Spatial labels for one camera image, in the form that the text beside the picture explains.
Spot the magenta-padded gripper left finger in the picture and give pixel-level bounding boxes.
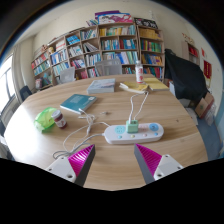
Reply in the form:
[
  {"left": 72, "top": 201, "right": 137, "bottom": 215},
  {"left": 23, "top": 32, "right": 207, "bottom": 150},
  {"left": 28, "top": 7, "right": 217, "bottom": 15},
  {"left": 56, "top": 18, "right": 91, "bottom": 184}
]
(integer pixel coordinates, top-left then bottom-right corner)
[{"left": 45, "top": 143, "right": 97, "bottom": 187}]

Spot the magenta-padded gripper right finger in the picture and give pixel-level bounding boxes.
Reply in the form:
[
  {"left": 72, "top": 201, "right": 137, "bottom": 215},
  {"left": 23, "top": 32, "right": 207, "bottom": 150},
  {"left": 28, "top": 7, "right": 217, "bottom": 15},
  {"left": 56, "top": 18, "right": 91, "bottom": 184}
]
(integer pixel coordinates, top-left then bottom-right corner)
[{"left": 133, "top": 143, "right": 185, "bottom": 185}]

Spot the green charger block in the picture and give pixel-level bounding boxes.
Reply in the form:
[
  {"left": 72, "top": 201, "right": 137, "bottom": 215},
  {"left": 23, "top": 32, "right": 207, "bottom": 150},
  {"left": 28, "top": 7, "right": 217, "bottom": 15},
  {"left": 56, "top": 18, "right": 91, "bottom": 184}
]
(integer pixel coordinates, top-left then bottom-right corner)
[{"left": 125, "top": 119, "right": 140, "bottom": 134}]

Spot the white power strip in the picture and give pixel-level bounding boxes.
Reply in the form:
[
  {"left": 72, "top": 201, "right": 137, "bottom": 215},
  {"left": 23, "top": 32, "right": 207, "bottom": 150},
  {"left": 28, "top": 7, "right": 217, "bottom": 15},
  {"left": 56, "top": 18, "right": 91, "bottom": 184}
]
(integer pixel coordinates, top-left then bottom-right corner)
[{"left": 103, "top": 122, "right": 165, "bottom": 146}]

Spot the small jar with red label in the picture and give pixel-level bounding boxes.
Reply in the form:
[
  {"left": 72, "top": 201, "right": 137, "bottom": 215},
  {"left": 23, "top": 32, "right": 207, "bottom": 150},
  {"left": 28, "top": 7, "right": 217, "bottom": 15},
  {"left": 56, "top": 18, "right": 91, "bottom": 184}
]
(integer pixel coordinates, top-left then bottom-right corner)
[{"left": 51, "top": 109, "right": 68, "bottom": 130}]

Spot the green plastic bag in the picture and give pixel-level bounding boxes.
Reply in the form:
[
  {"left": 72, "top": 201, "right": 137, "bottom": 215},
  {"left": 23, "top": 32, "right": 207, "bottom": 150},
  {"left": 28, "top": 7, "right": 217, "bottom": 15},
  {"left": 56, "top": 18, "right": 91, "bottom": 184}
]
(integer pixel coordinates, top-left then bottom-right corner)
[{"left": 33, "top": 106, "right": 58, "bottom": 133}]

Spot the teal book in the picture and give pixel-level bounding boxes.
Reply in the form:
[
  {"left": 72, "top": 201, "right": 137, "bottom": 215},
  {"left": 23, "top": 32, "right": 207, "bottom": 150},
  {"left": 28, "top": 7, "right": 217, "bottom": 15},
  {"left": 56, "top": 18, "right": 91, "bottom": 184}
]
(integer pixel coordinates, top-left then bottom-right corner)
[{"left": 59, "top": 93, "right": 99, "bottom": 115}]

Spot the white box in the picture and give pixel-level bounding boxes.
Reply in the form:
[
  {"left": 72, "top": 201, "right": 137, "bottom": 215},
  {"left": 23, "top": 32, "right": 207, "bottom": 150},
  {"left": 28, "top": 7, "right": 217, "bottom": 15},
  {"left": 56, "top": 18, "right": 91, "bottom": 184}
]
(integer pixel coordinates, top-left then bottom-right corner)
[{"left": 168, "top": 81, "right": 192, "bottom": 108}]

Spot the open yellow book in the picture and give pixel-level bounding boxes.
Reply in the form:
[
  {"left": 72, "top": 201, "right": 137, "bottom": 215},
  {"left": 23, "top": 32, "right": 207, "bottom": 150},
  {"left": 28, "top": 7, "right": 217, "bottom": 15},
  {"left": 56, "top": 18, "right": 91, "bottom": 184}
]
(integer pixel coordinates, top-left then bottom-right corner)
[{"left": 118, "top": 81, "right": 150, "bottom": 94}]

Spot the grey book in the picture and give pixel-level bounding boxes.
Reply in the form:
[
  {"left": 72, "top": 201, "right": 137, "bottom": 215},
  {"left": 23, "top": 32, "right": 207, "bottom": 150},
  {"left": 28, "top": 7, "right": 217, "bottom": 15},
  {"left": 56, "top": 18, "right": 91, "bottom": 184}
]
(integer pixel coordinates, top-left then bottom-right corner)
[{"left": 86, "top": 77, "right": 117, "bottom": 95}]

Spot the brown cardboard box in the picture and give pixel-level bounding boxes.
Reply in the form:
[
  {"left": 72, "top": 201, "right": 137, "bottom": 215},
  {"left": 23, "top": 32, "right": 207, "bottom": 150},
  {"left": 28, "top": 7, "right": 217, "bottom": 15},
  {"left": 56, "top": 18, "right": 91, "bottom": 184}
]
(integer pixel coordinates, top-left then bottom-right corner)
[{"left": 194, "top": 91, "right": 216, "bottom": 120}]

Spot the small grey mesh chair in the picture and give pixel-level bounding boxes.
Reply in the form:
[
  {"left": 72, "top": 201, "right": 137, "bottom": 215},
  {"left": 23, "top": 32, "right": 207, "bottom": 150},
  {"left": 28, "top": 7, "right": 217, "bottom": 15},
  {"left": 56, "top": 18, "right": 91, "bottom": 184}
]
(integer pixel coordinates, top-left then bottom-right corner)
[{"left": 58, "top": 66, "right": 77, "bottom": 85}]

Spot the dark office chair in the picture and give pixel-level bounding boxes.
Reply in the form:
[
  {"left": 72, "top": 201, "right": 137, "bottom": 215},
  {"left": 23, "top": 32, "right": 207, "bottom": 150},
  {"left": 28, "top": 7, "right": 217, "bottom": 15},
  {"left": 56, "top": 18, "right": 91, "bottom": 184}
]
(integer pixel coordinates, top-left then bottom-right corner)
[{"left": 18, "top": 85, "right": 34, "bottom": 102}]

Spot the clear bottle with red label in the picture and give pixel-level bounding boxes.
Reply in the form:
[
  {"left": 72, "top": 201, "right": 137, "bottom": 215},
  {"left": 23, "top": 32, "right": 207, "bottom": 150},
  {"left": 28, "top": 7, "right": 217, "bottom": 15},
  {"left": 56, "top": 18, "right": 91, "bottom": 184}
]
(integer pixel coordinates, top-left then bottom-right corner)
[{"left": 134, "top": 59, "right": 145, "bottom": 85}]

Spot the black cloth cover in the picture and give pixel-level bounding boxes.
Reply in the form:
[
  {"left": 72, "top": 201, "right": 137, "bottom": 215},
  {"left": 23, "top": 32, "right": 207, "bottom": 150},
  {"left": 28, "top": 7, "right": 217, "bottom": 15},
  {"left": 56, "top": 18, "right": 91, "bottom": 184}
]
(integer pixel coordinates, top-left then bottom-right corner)
[{"left": 163, "top": 48, "right": 210, "bottom": 103}]

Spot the large grey mesh chair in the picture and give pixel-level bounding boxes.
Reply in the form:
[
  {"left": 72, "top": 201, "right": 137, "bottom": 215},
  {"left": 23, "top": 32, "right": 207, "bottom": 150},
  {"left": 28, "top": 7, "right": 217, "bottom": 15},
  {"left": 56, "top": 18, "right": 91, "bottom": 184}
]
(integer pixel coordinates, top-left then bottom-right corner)
[{"left": 94, "top": 58, "right": 124, "bottom": 77}]

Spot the window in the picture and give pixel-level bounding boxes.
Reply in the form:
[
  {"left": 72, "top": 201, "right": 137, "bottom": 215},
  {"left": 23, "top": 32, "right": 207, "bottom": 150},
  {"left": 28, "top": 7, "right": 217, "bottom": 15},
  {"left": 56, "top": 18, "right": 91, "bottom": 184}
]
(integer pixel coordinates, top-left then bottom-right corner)
[{"left": 0, "top": 54, "right": 18, "bottom": 113}]

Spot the wooden bookshelf unit with books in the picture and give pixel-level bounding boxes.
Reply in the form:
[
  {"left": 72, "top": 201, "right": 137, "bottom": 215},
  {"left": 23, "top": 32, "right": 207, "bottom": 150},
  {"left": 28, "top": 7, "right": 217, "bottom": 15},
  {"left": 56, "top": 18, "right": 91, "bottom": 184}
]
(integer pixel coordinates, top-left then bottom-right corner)
[{"left": 30, "top": 9, "right": 166, "bottom": 91}]

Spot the white power strip cable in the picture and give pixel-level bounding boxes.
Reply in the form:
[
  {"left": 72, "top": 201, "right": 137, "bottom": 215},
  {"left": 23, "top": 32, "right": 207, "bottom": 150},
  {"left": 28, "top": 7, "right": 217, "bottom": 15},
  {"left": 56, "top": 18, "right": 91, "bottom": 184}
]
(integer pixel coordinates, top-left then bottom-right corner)
[{"left": 52, "top": 121, "right": 111, "bottom": 160}]

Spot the thin white loose cable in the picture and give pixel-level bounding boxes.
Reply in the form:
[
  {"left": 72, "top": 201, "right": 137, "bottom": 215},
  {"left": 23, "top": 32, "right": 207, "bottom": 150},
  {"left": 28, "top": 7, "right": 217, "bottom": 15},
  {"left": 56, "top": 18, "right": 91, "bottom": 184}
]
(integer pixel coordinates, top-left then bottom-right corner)
[{"left": 77, "top": 107, "right": 98, "bottom": 135}]

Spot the red wall hanging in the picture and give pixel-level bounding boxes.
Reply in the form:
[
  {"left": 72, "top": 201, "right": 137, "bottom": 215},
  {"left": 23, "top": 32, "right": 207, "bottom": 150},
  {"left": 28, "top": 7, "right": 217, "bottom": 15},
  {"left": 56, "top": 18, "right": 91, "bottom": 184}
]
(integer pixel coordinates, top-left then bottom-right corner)
[{"left": 202, "top": 59, "right": 213, "bottom": 80}]

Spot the small wooden wall shelf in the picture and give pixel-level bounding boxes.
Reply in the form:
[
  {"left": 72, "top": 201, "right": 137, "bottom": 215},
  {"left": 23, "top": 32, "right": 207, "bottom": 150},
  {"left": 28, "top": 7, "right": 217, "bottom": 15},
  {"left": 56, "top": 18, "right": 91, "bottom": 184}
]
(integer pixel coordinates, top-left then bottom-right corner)
[{"left": 181, "top": 40, "right": 201, "bottom": 66}]

